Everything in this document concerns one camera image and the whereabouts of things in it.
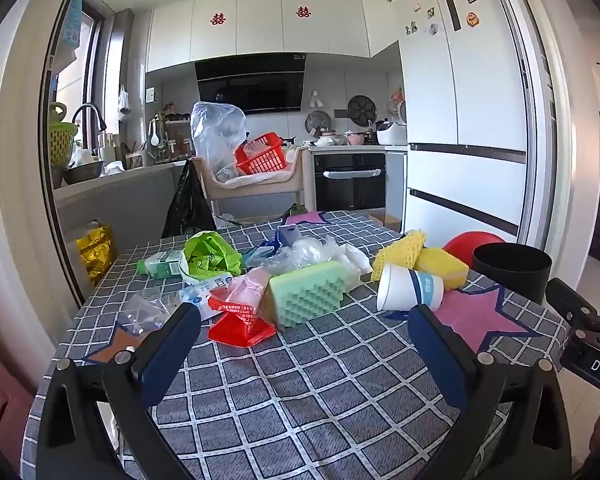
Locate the white hanging plastic bag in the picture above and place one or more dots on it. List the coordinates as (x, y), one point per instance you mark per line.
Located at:
(124, 104)

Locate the red paper-cut decoration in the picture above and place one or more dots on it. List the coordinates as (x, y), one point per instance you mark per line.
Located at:
(218, 18)
(303, 12)

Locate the white paper cup blue band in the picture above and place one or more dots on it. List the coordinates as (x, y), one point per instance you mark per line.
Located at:
(405, 287)

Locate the red plastic basket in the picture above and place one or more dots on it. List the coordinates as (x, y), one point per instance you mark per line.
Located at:
(260, 157)

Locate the black range hood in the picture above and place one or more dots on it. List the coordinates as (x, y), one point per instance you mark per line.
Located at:
(250, 85)

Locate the grey kitchen counter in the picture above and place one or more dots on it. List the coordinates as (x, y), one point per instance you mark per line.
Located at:
(125, 195)

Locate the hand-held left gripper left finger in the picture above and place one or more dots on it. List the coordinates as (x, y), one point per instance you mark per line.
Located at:
(172, 355)

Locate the yellow sponge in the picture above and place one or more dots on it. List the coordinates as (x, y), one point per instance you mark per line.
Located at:
(442, 267)

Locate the red stool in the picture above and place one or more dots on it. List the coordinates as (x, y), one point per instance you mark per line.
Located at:
(472, 242)

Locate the black kitchen faucet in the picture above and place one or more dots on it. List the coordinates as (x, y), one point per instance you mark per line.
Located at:
(101, 127)

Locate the black built-in oven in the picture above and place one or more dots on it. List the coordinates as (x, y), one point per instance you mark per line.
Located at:
(349, 187)

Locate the large clear plastic bag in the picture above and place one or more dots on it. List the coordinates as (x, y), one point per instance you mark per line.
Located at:
(212, 132)

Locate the green plastic bag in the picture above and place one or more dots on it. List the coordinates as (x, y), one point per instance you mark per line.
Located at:
(212, 255)

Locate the small clear plastic bag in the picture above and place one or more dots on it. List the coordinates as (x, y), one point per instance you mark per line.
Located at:
(145, 310)

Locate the green sponge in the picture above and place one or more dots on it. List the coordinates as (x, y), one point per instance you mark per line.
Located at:
(310, 292)

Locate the gold foil bag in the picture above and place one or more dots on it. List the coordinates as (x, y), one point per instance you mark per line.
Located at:
(95, 252)

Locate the white bottle green cap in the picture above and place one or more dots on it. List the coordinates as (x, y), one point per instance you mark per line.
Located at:
(160, 264)

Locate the green vegetables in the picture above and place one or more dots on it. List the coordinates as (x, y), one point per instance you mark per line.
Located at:
(295, 211)

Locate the white pot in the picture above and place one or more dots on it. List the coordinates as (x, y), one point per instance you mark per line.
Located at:
(329, 140)

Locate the white blue wrapper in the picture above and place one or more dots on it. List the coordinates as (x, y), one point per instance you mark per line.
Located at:
(200, 292)

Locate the blue crumpled bag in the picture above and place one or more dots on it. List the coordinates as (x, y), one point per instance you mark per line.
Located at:
(262, 255)

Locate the cardboard box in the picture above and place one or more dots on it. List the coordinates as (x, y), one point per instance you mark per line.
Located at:
(386, 221)

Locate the black round rack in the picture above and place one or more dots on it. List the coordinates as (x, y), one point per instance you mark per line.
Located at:
(362, 108)

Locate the pink pot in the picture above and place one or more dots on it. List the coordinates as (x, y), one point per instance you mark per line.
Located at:
(355, 137)

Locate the clear packet blue label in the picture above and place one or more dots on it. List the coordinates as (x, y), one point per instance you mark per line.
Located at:
(289, 236)

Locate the red plastic bag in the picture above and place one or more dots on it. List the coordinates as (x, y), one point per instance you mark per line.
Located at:
(237, 327)

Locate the beige chair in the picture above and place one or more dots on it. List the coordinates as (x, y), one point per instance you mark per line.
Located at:
(260, 187)

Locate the grey round rack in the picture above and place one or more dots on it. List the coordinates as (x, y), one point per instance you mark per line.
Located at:
(317, 122)

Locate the grey checked tablecloth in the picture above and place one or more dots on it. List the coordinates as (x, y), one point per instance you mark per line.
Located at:
(300, 400)

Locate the crumpled clear plastic bag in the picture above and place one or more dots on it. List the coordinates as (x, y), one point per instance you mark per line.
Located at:
(305, 252)

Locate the green plastic basket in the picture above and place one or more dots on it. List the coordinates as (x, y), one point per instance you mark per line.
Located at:
(61, 140)

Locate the white rice cooker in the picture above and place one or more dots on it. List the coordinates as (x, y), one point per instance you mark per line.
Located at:
(392, 134)

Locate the white wall cabinets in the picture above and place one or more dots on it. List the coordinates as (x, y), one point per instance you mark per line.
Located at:
(260, 25)

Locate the pink plastic bag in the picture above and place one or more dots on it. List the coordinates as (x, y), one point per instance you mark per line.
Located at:
(250, 290)

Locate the white refrigerator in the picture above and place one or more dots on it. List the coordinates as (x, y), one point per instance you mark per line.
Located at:
(480, 100)

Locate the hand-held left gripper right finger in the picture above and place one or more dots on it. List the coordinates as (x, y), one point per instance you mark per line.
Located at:
(437, 355)

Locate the black round bin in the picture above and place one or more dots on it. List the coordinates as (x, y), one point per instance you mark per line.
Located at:
(512, 270)

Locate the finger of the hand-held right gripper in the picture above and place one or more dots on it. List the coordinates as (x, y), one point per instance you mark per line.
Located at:
(570, 302)

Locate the black garbage bag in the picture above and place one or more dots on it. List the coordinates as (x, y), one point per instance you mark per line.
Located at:
(187, 210)

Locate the yellow foam net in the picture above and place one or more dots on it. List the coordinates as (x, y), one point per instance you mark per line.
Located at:
(397, 250)

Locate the metal bowl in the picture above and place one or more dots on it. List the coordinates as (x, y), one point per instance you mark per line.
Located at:
(82, 172)

